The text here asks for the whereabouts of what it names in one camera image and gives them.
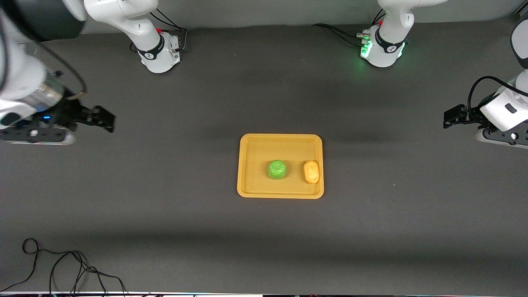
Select yellow-brown potato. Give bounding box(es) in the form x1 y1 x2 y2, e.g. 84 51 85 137
303 160 320 184

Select green apple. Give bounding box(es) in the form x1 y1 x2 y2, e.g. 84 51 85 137
268 160 288 180

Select black arm base cables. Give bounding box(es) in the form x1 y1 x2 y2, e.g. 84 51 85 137
311 8 386 48
130 6 189 54

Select yellow plastic tray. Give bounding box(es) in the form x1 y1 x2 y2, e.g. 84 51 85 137
236 133 325 200

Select black left arm base cables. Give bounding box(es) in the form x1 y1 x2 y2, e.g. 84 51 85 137
311 8 386 48

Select black right arm base cables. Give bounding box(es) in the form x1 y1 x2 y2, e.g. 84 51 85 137
130 6 189 54

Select thin black loose cable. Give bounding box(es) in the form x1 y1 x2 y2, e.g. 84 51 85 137
0 238 128 296

